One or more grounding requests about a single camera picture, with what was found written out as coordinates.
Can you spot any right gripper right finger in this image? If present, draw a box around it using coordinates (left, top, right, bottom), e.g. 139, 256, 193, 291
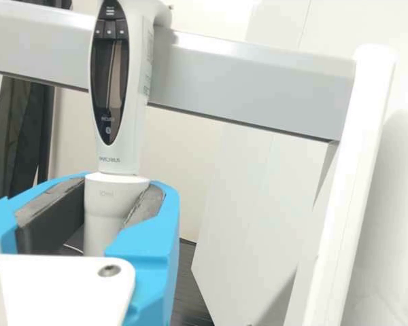
104, 181, 182, 326

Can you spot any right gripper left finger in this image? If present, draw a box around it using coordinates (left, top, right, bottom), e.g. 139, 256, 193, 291
0, 172, 90, 255

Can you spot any pipette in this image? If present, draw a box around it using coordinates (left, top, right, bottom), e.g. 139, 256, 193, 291
84, 0, 154, 256

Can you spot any white pipette stand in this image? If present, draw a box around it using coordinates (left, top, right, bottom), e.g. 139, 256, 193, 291
0, 0, 398, 326

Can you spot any black platform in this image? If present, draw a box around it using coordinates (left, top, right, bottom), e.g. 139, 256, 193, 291
64, 236, 259, 326

